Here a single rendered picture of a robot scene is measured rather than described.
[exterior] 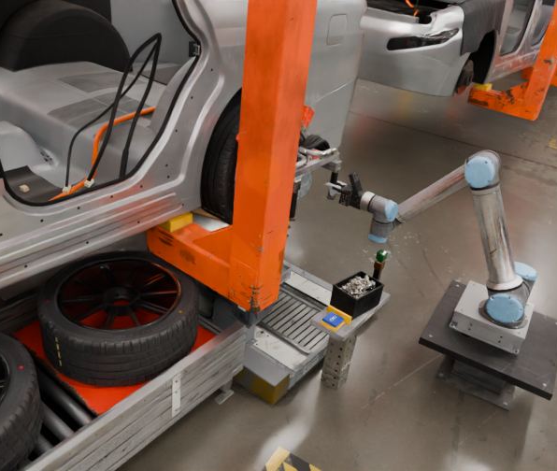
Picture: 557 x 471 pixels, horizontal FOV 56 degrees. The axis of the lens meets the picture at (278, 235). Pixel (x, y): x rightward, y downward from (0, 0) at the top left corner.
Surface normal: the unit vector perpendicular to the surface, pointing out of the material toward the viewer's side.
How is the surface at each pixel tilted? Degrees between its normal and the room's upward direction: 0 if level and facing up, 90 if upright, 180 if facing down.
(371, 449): 0
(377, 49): 88
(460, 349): 0
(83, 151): 81
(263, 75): 90
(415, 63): 91
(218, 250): 90
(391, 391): 0
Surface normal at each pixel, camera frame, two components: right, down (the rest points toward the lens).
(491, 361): 0.11, -0.86
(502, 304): -0.51, 0.45
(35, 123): -0.59, 0.20
